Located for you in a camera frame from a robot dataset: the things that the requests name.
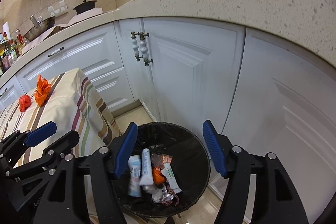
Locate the black clay pot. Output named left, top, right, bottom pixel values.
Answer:
left=73, top=0, right=97, bottom=15

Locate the black trash bin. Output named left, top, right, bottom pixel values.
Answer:
left=113, top=122, right=210, bottom=218

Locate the red plastic bag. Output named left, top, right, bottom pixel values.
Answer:
left=19, top=94, right=31, bottom=113

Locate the white green sachet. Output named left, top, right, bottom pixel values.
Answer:
left=161, top=163, right=182, bottom=194

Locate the metal wok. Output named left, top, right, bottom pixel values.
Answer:
left=25, top=15, right=56, bottom=42

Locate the clear plastic bag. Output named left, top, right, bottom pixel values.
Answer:
left=142, top=184, right=163, bottom=203

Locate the beige stove cover cloth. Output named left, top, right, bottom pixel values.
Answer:
left=22, top=8, right=103, bottom=55

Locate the white spice rack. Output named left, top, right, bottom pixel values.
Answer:
left=1, top=39, right=18, bottom=76

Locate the white snack tube wrapper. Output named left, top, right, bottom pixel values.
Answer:
left=127, top=155, right=141, bottom=197

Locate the small orange bag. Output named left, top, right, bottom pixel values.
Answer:
left=152, top=166, right=166, bottom=185

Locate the drawer handle centre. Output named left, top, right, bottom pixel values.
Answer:
left=48, top=47, right=64, bottom=58

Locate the cooking oil bottle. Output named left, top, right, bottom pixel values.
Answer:
left=15, top=29, right=25, bottom=54

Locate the cabinet door handle right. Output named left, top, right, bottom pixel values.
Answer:
left=139, top=32, right=153, bottom=67

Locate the striped tablecloth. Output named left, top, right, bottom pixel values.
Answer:
left=1, top=69, right=125, bottom=223

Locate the long white blue pouch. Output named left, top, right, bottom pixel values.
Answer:
left=139, top=148, right=154, bottom=186

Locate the cabinet door handle left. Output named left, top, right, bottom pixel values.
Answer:
left=131, top=31, right=141, bottom=62

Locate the tall orange knotted bag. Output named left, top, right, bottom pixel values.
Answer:
left=34, top=75, right=51, bottom=106

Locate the silver foil wrapper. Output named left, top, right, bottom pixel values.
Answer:
left=161, top=184, right=175, bottom=206

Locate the orange printed clear bag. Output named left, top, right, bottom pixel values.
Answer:
left=151, top=153, right=173, bottom=169

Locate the paper towel roll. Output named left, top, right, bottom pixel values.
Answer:
left=2, top=22, right=11, bottom=39

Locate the cabinet door handle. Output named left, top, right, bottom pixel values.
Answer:
left=139, top=32, right=153, bottom=67
left=131, top=31, right=141, bottom=62

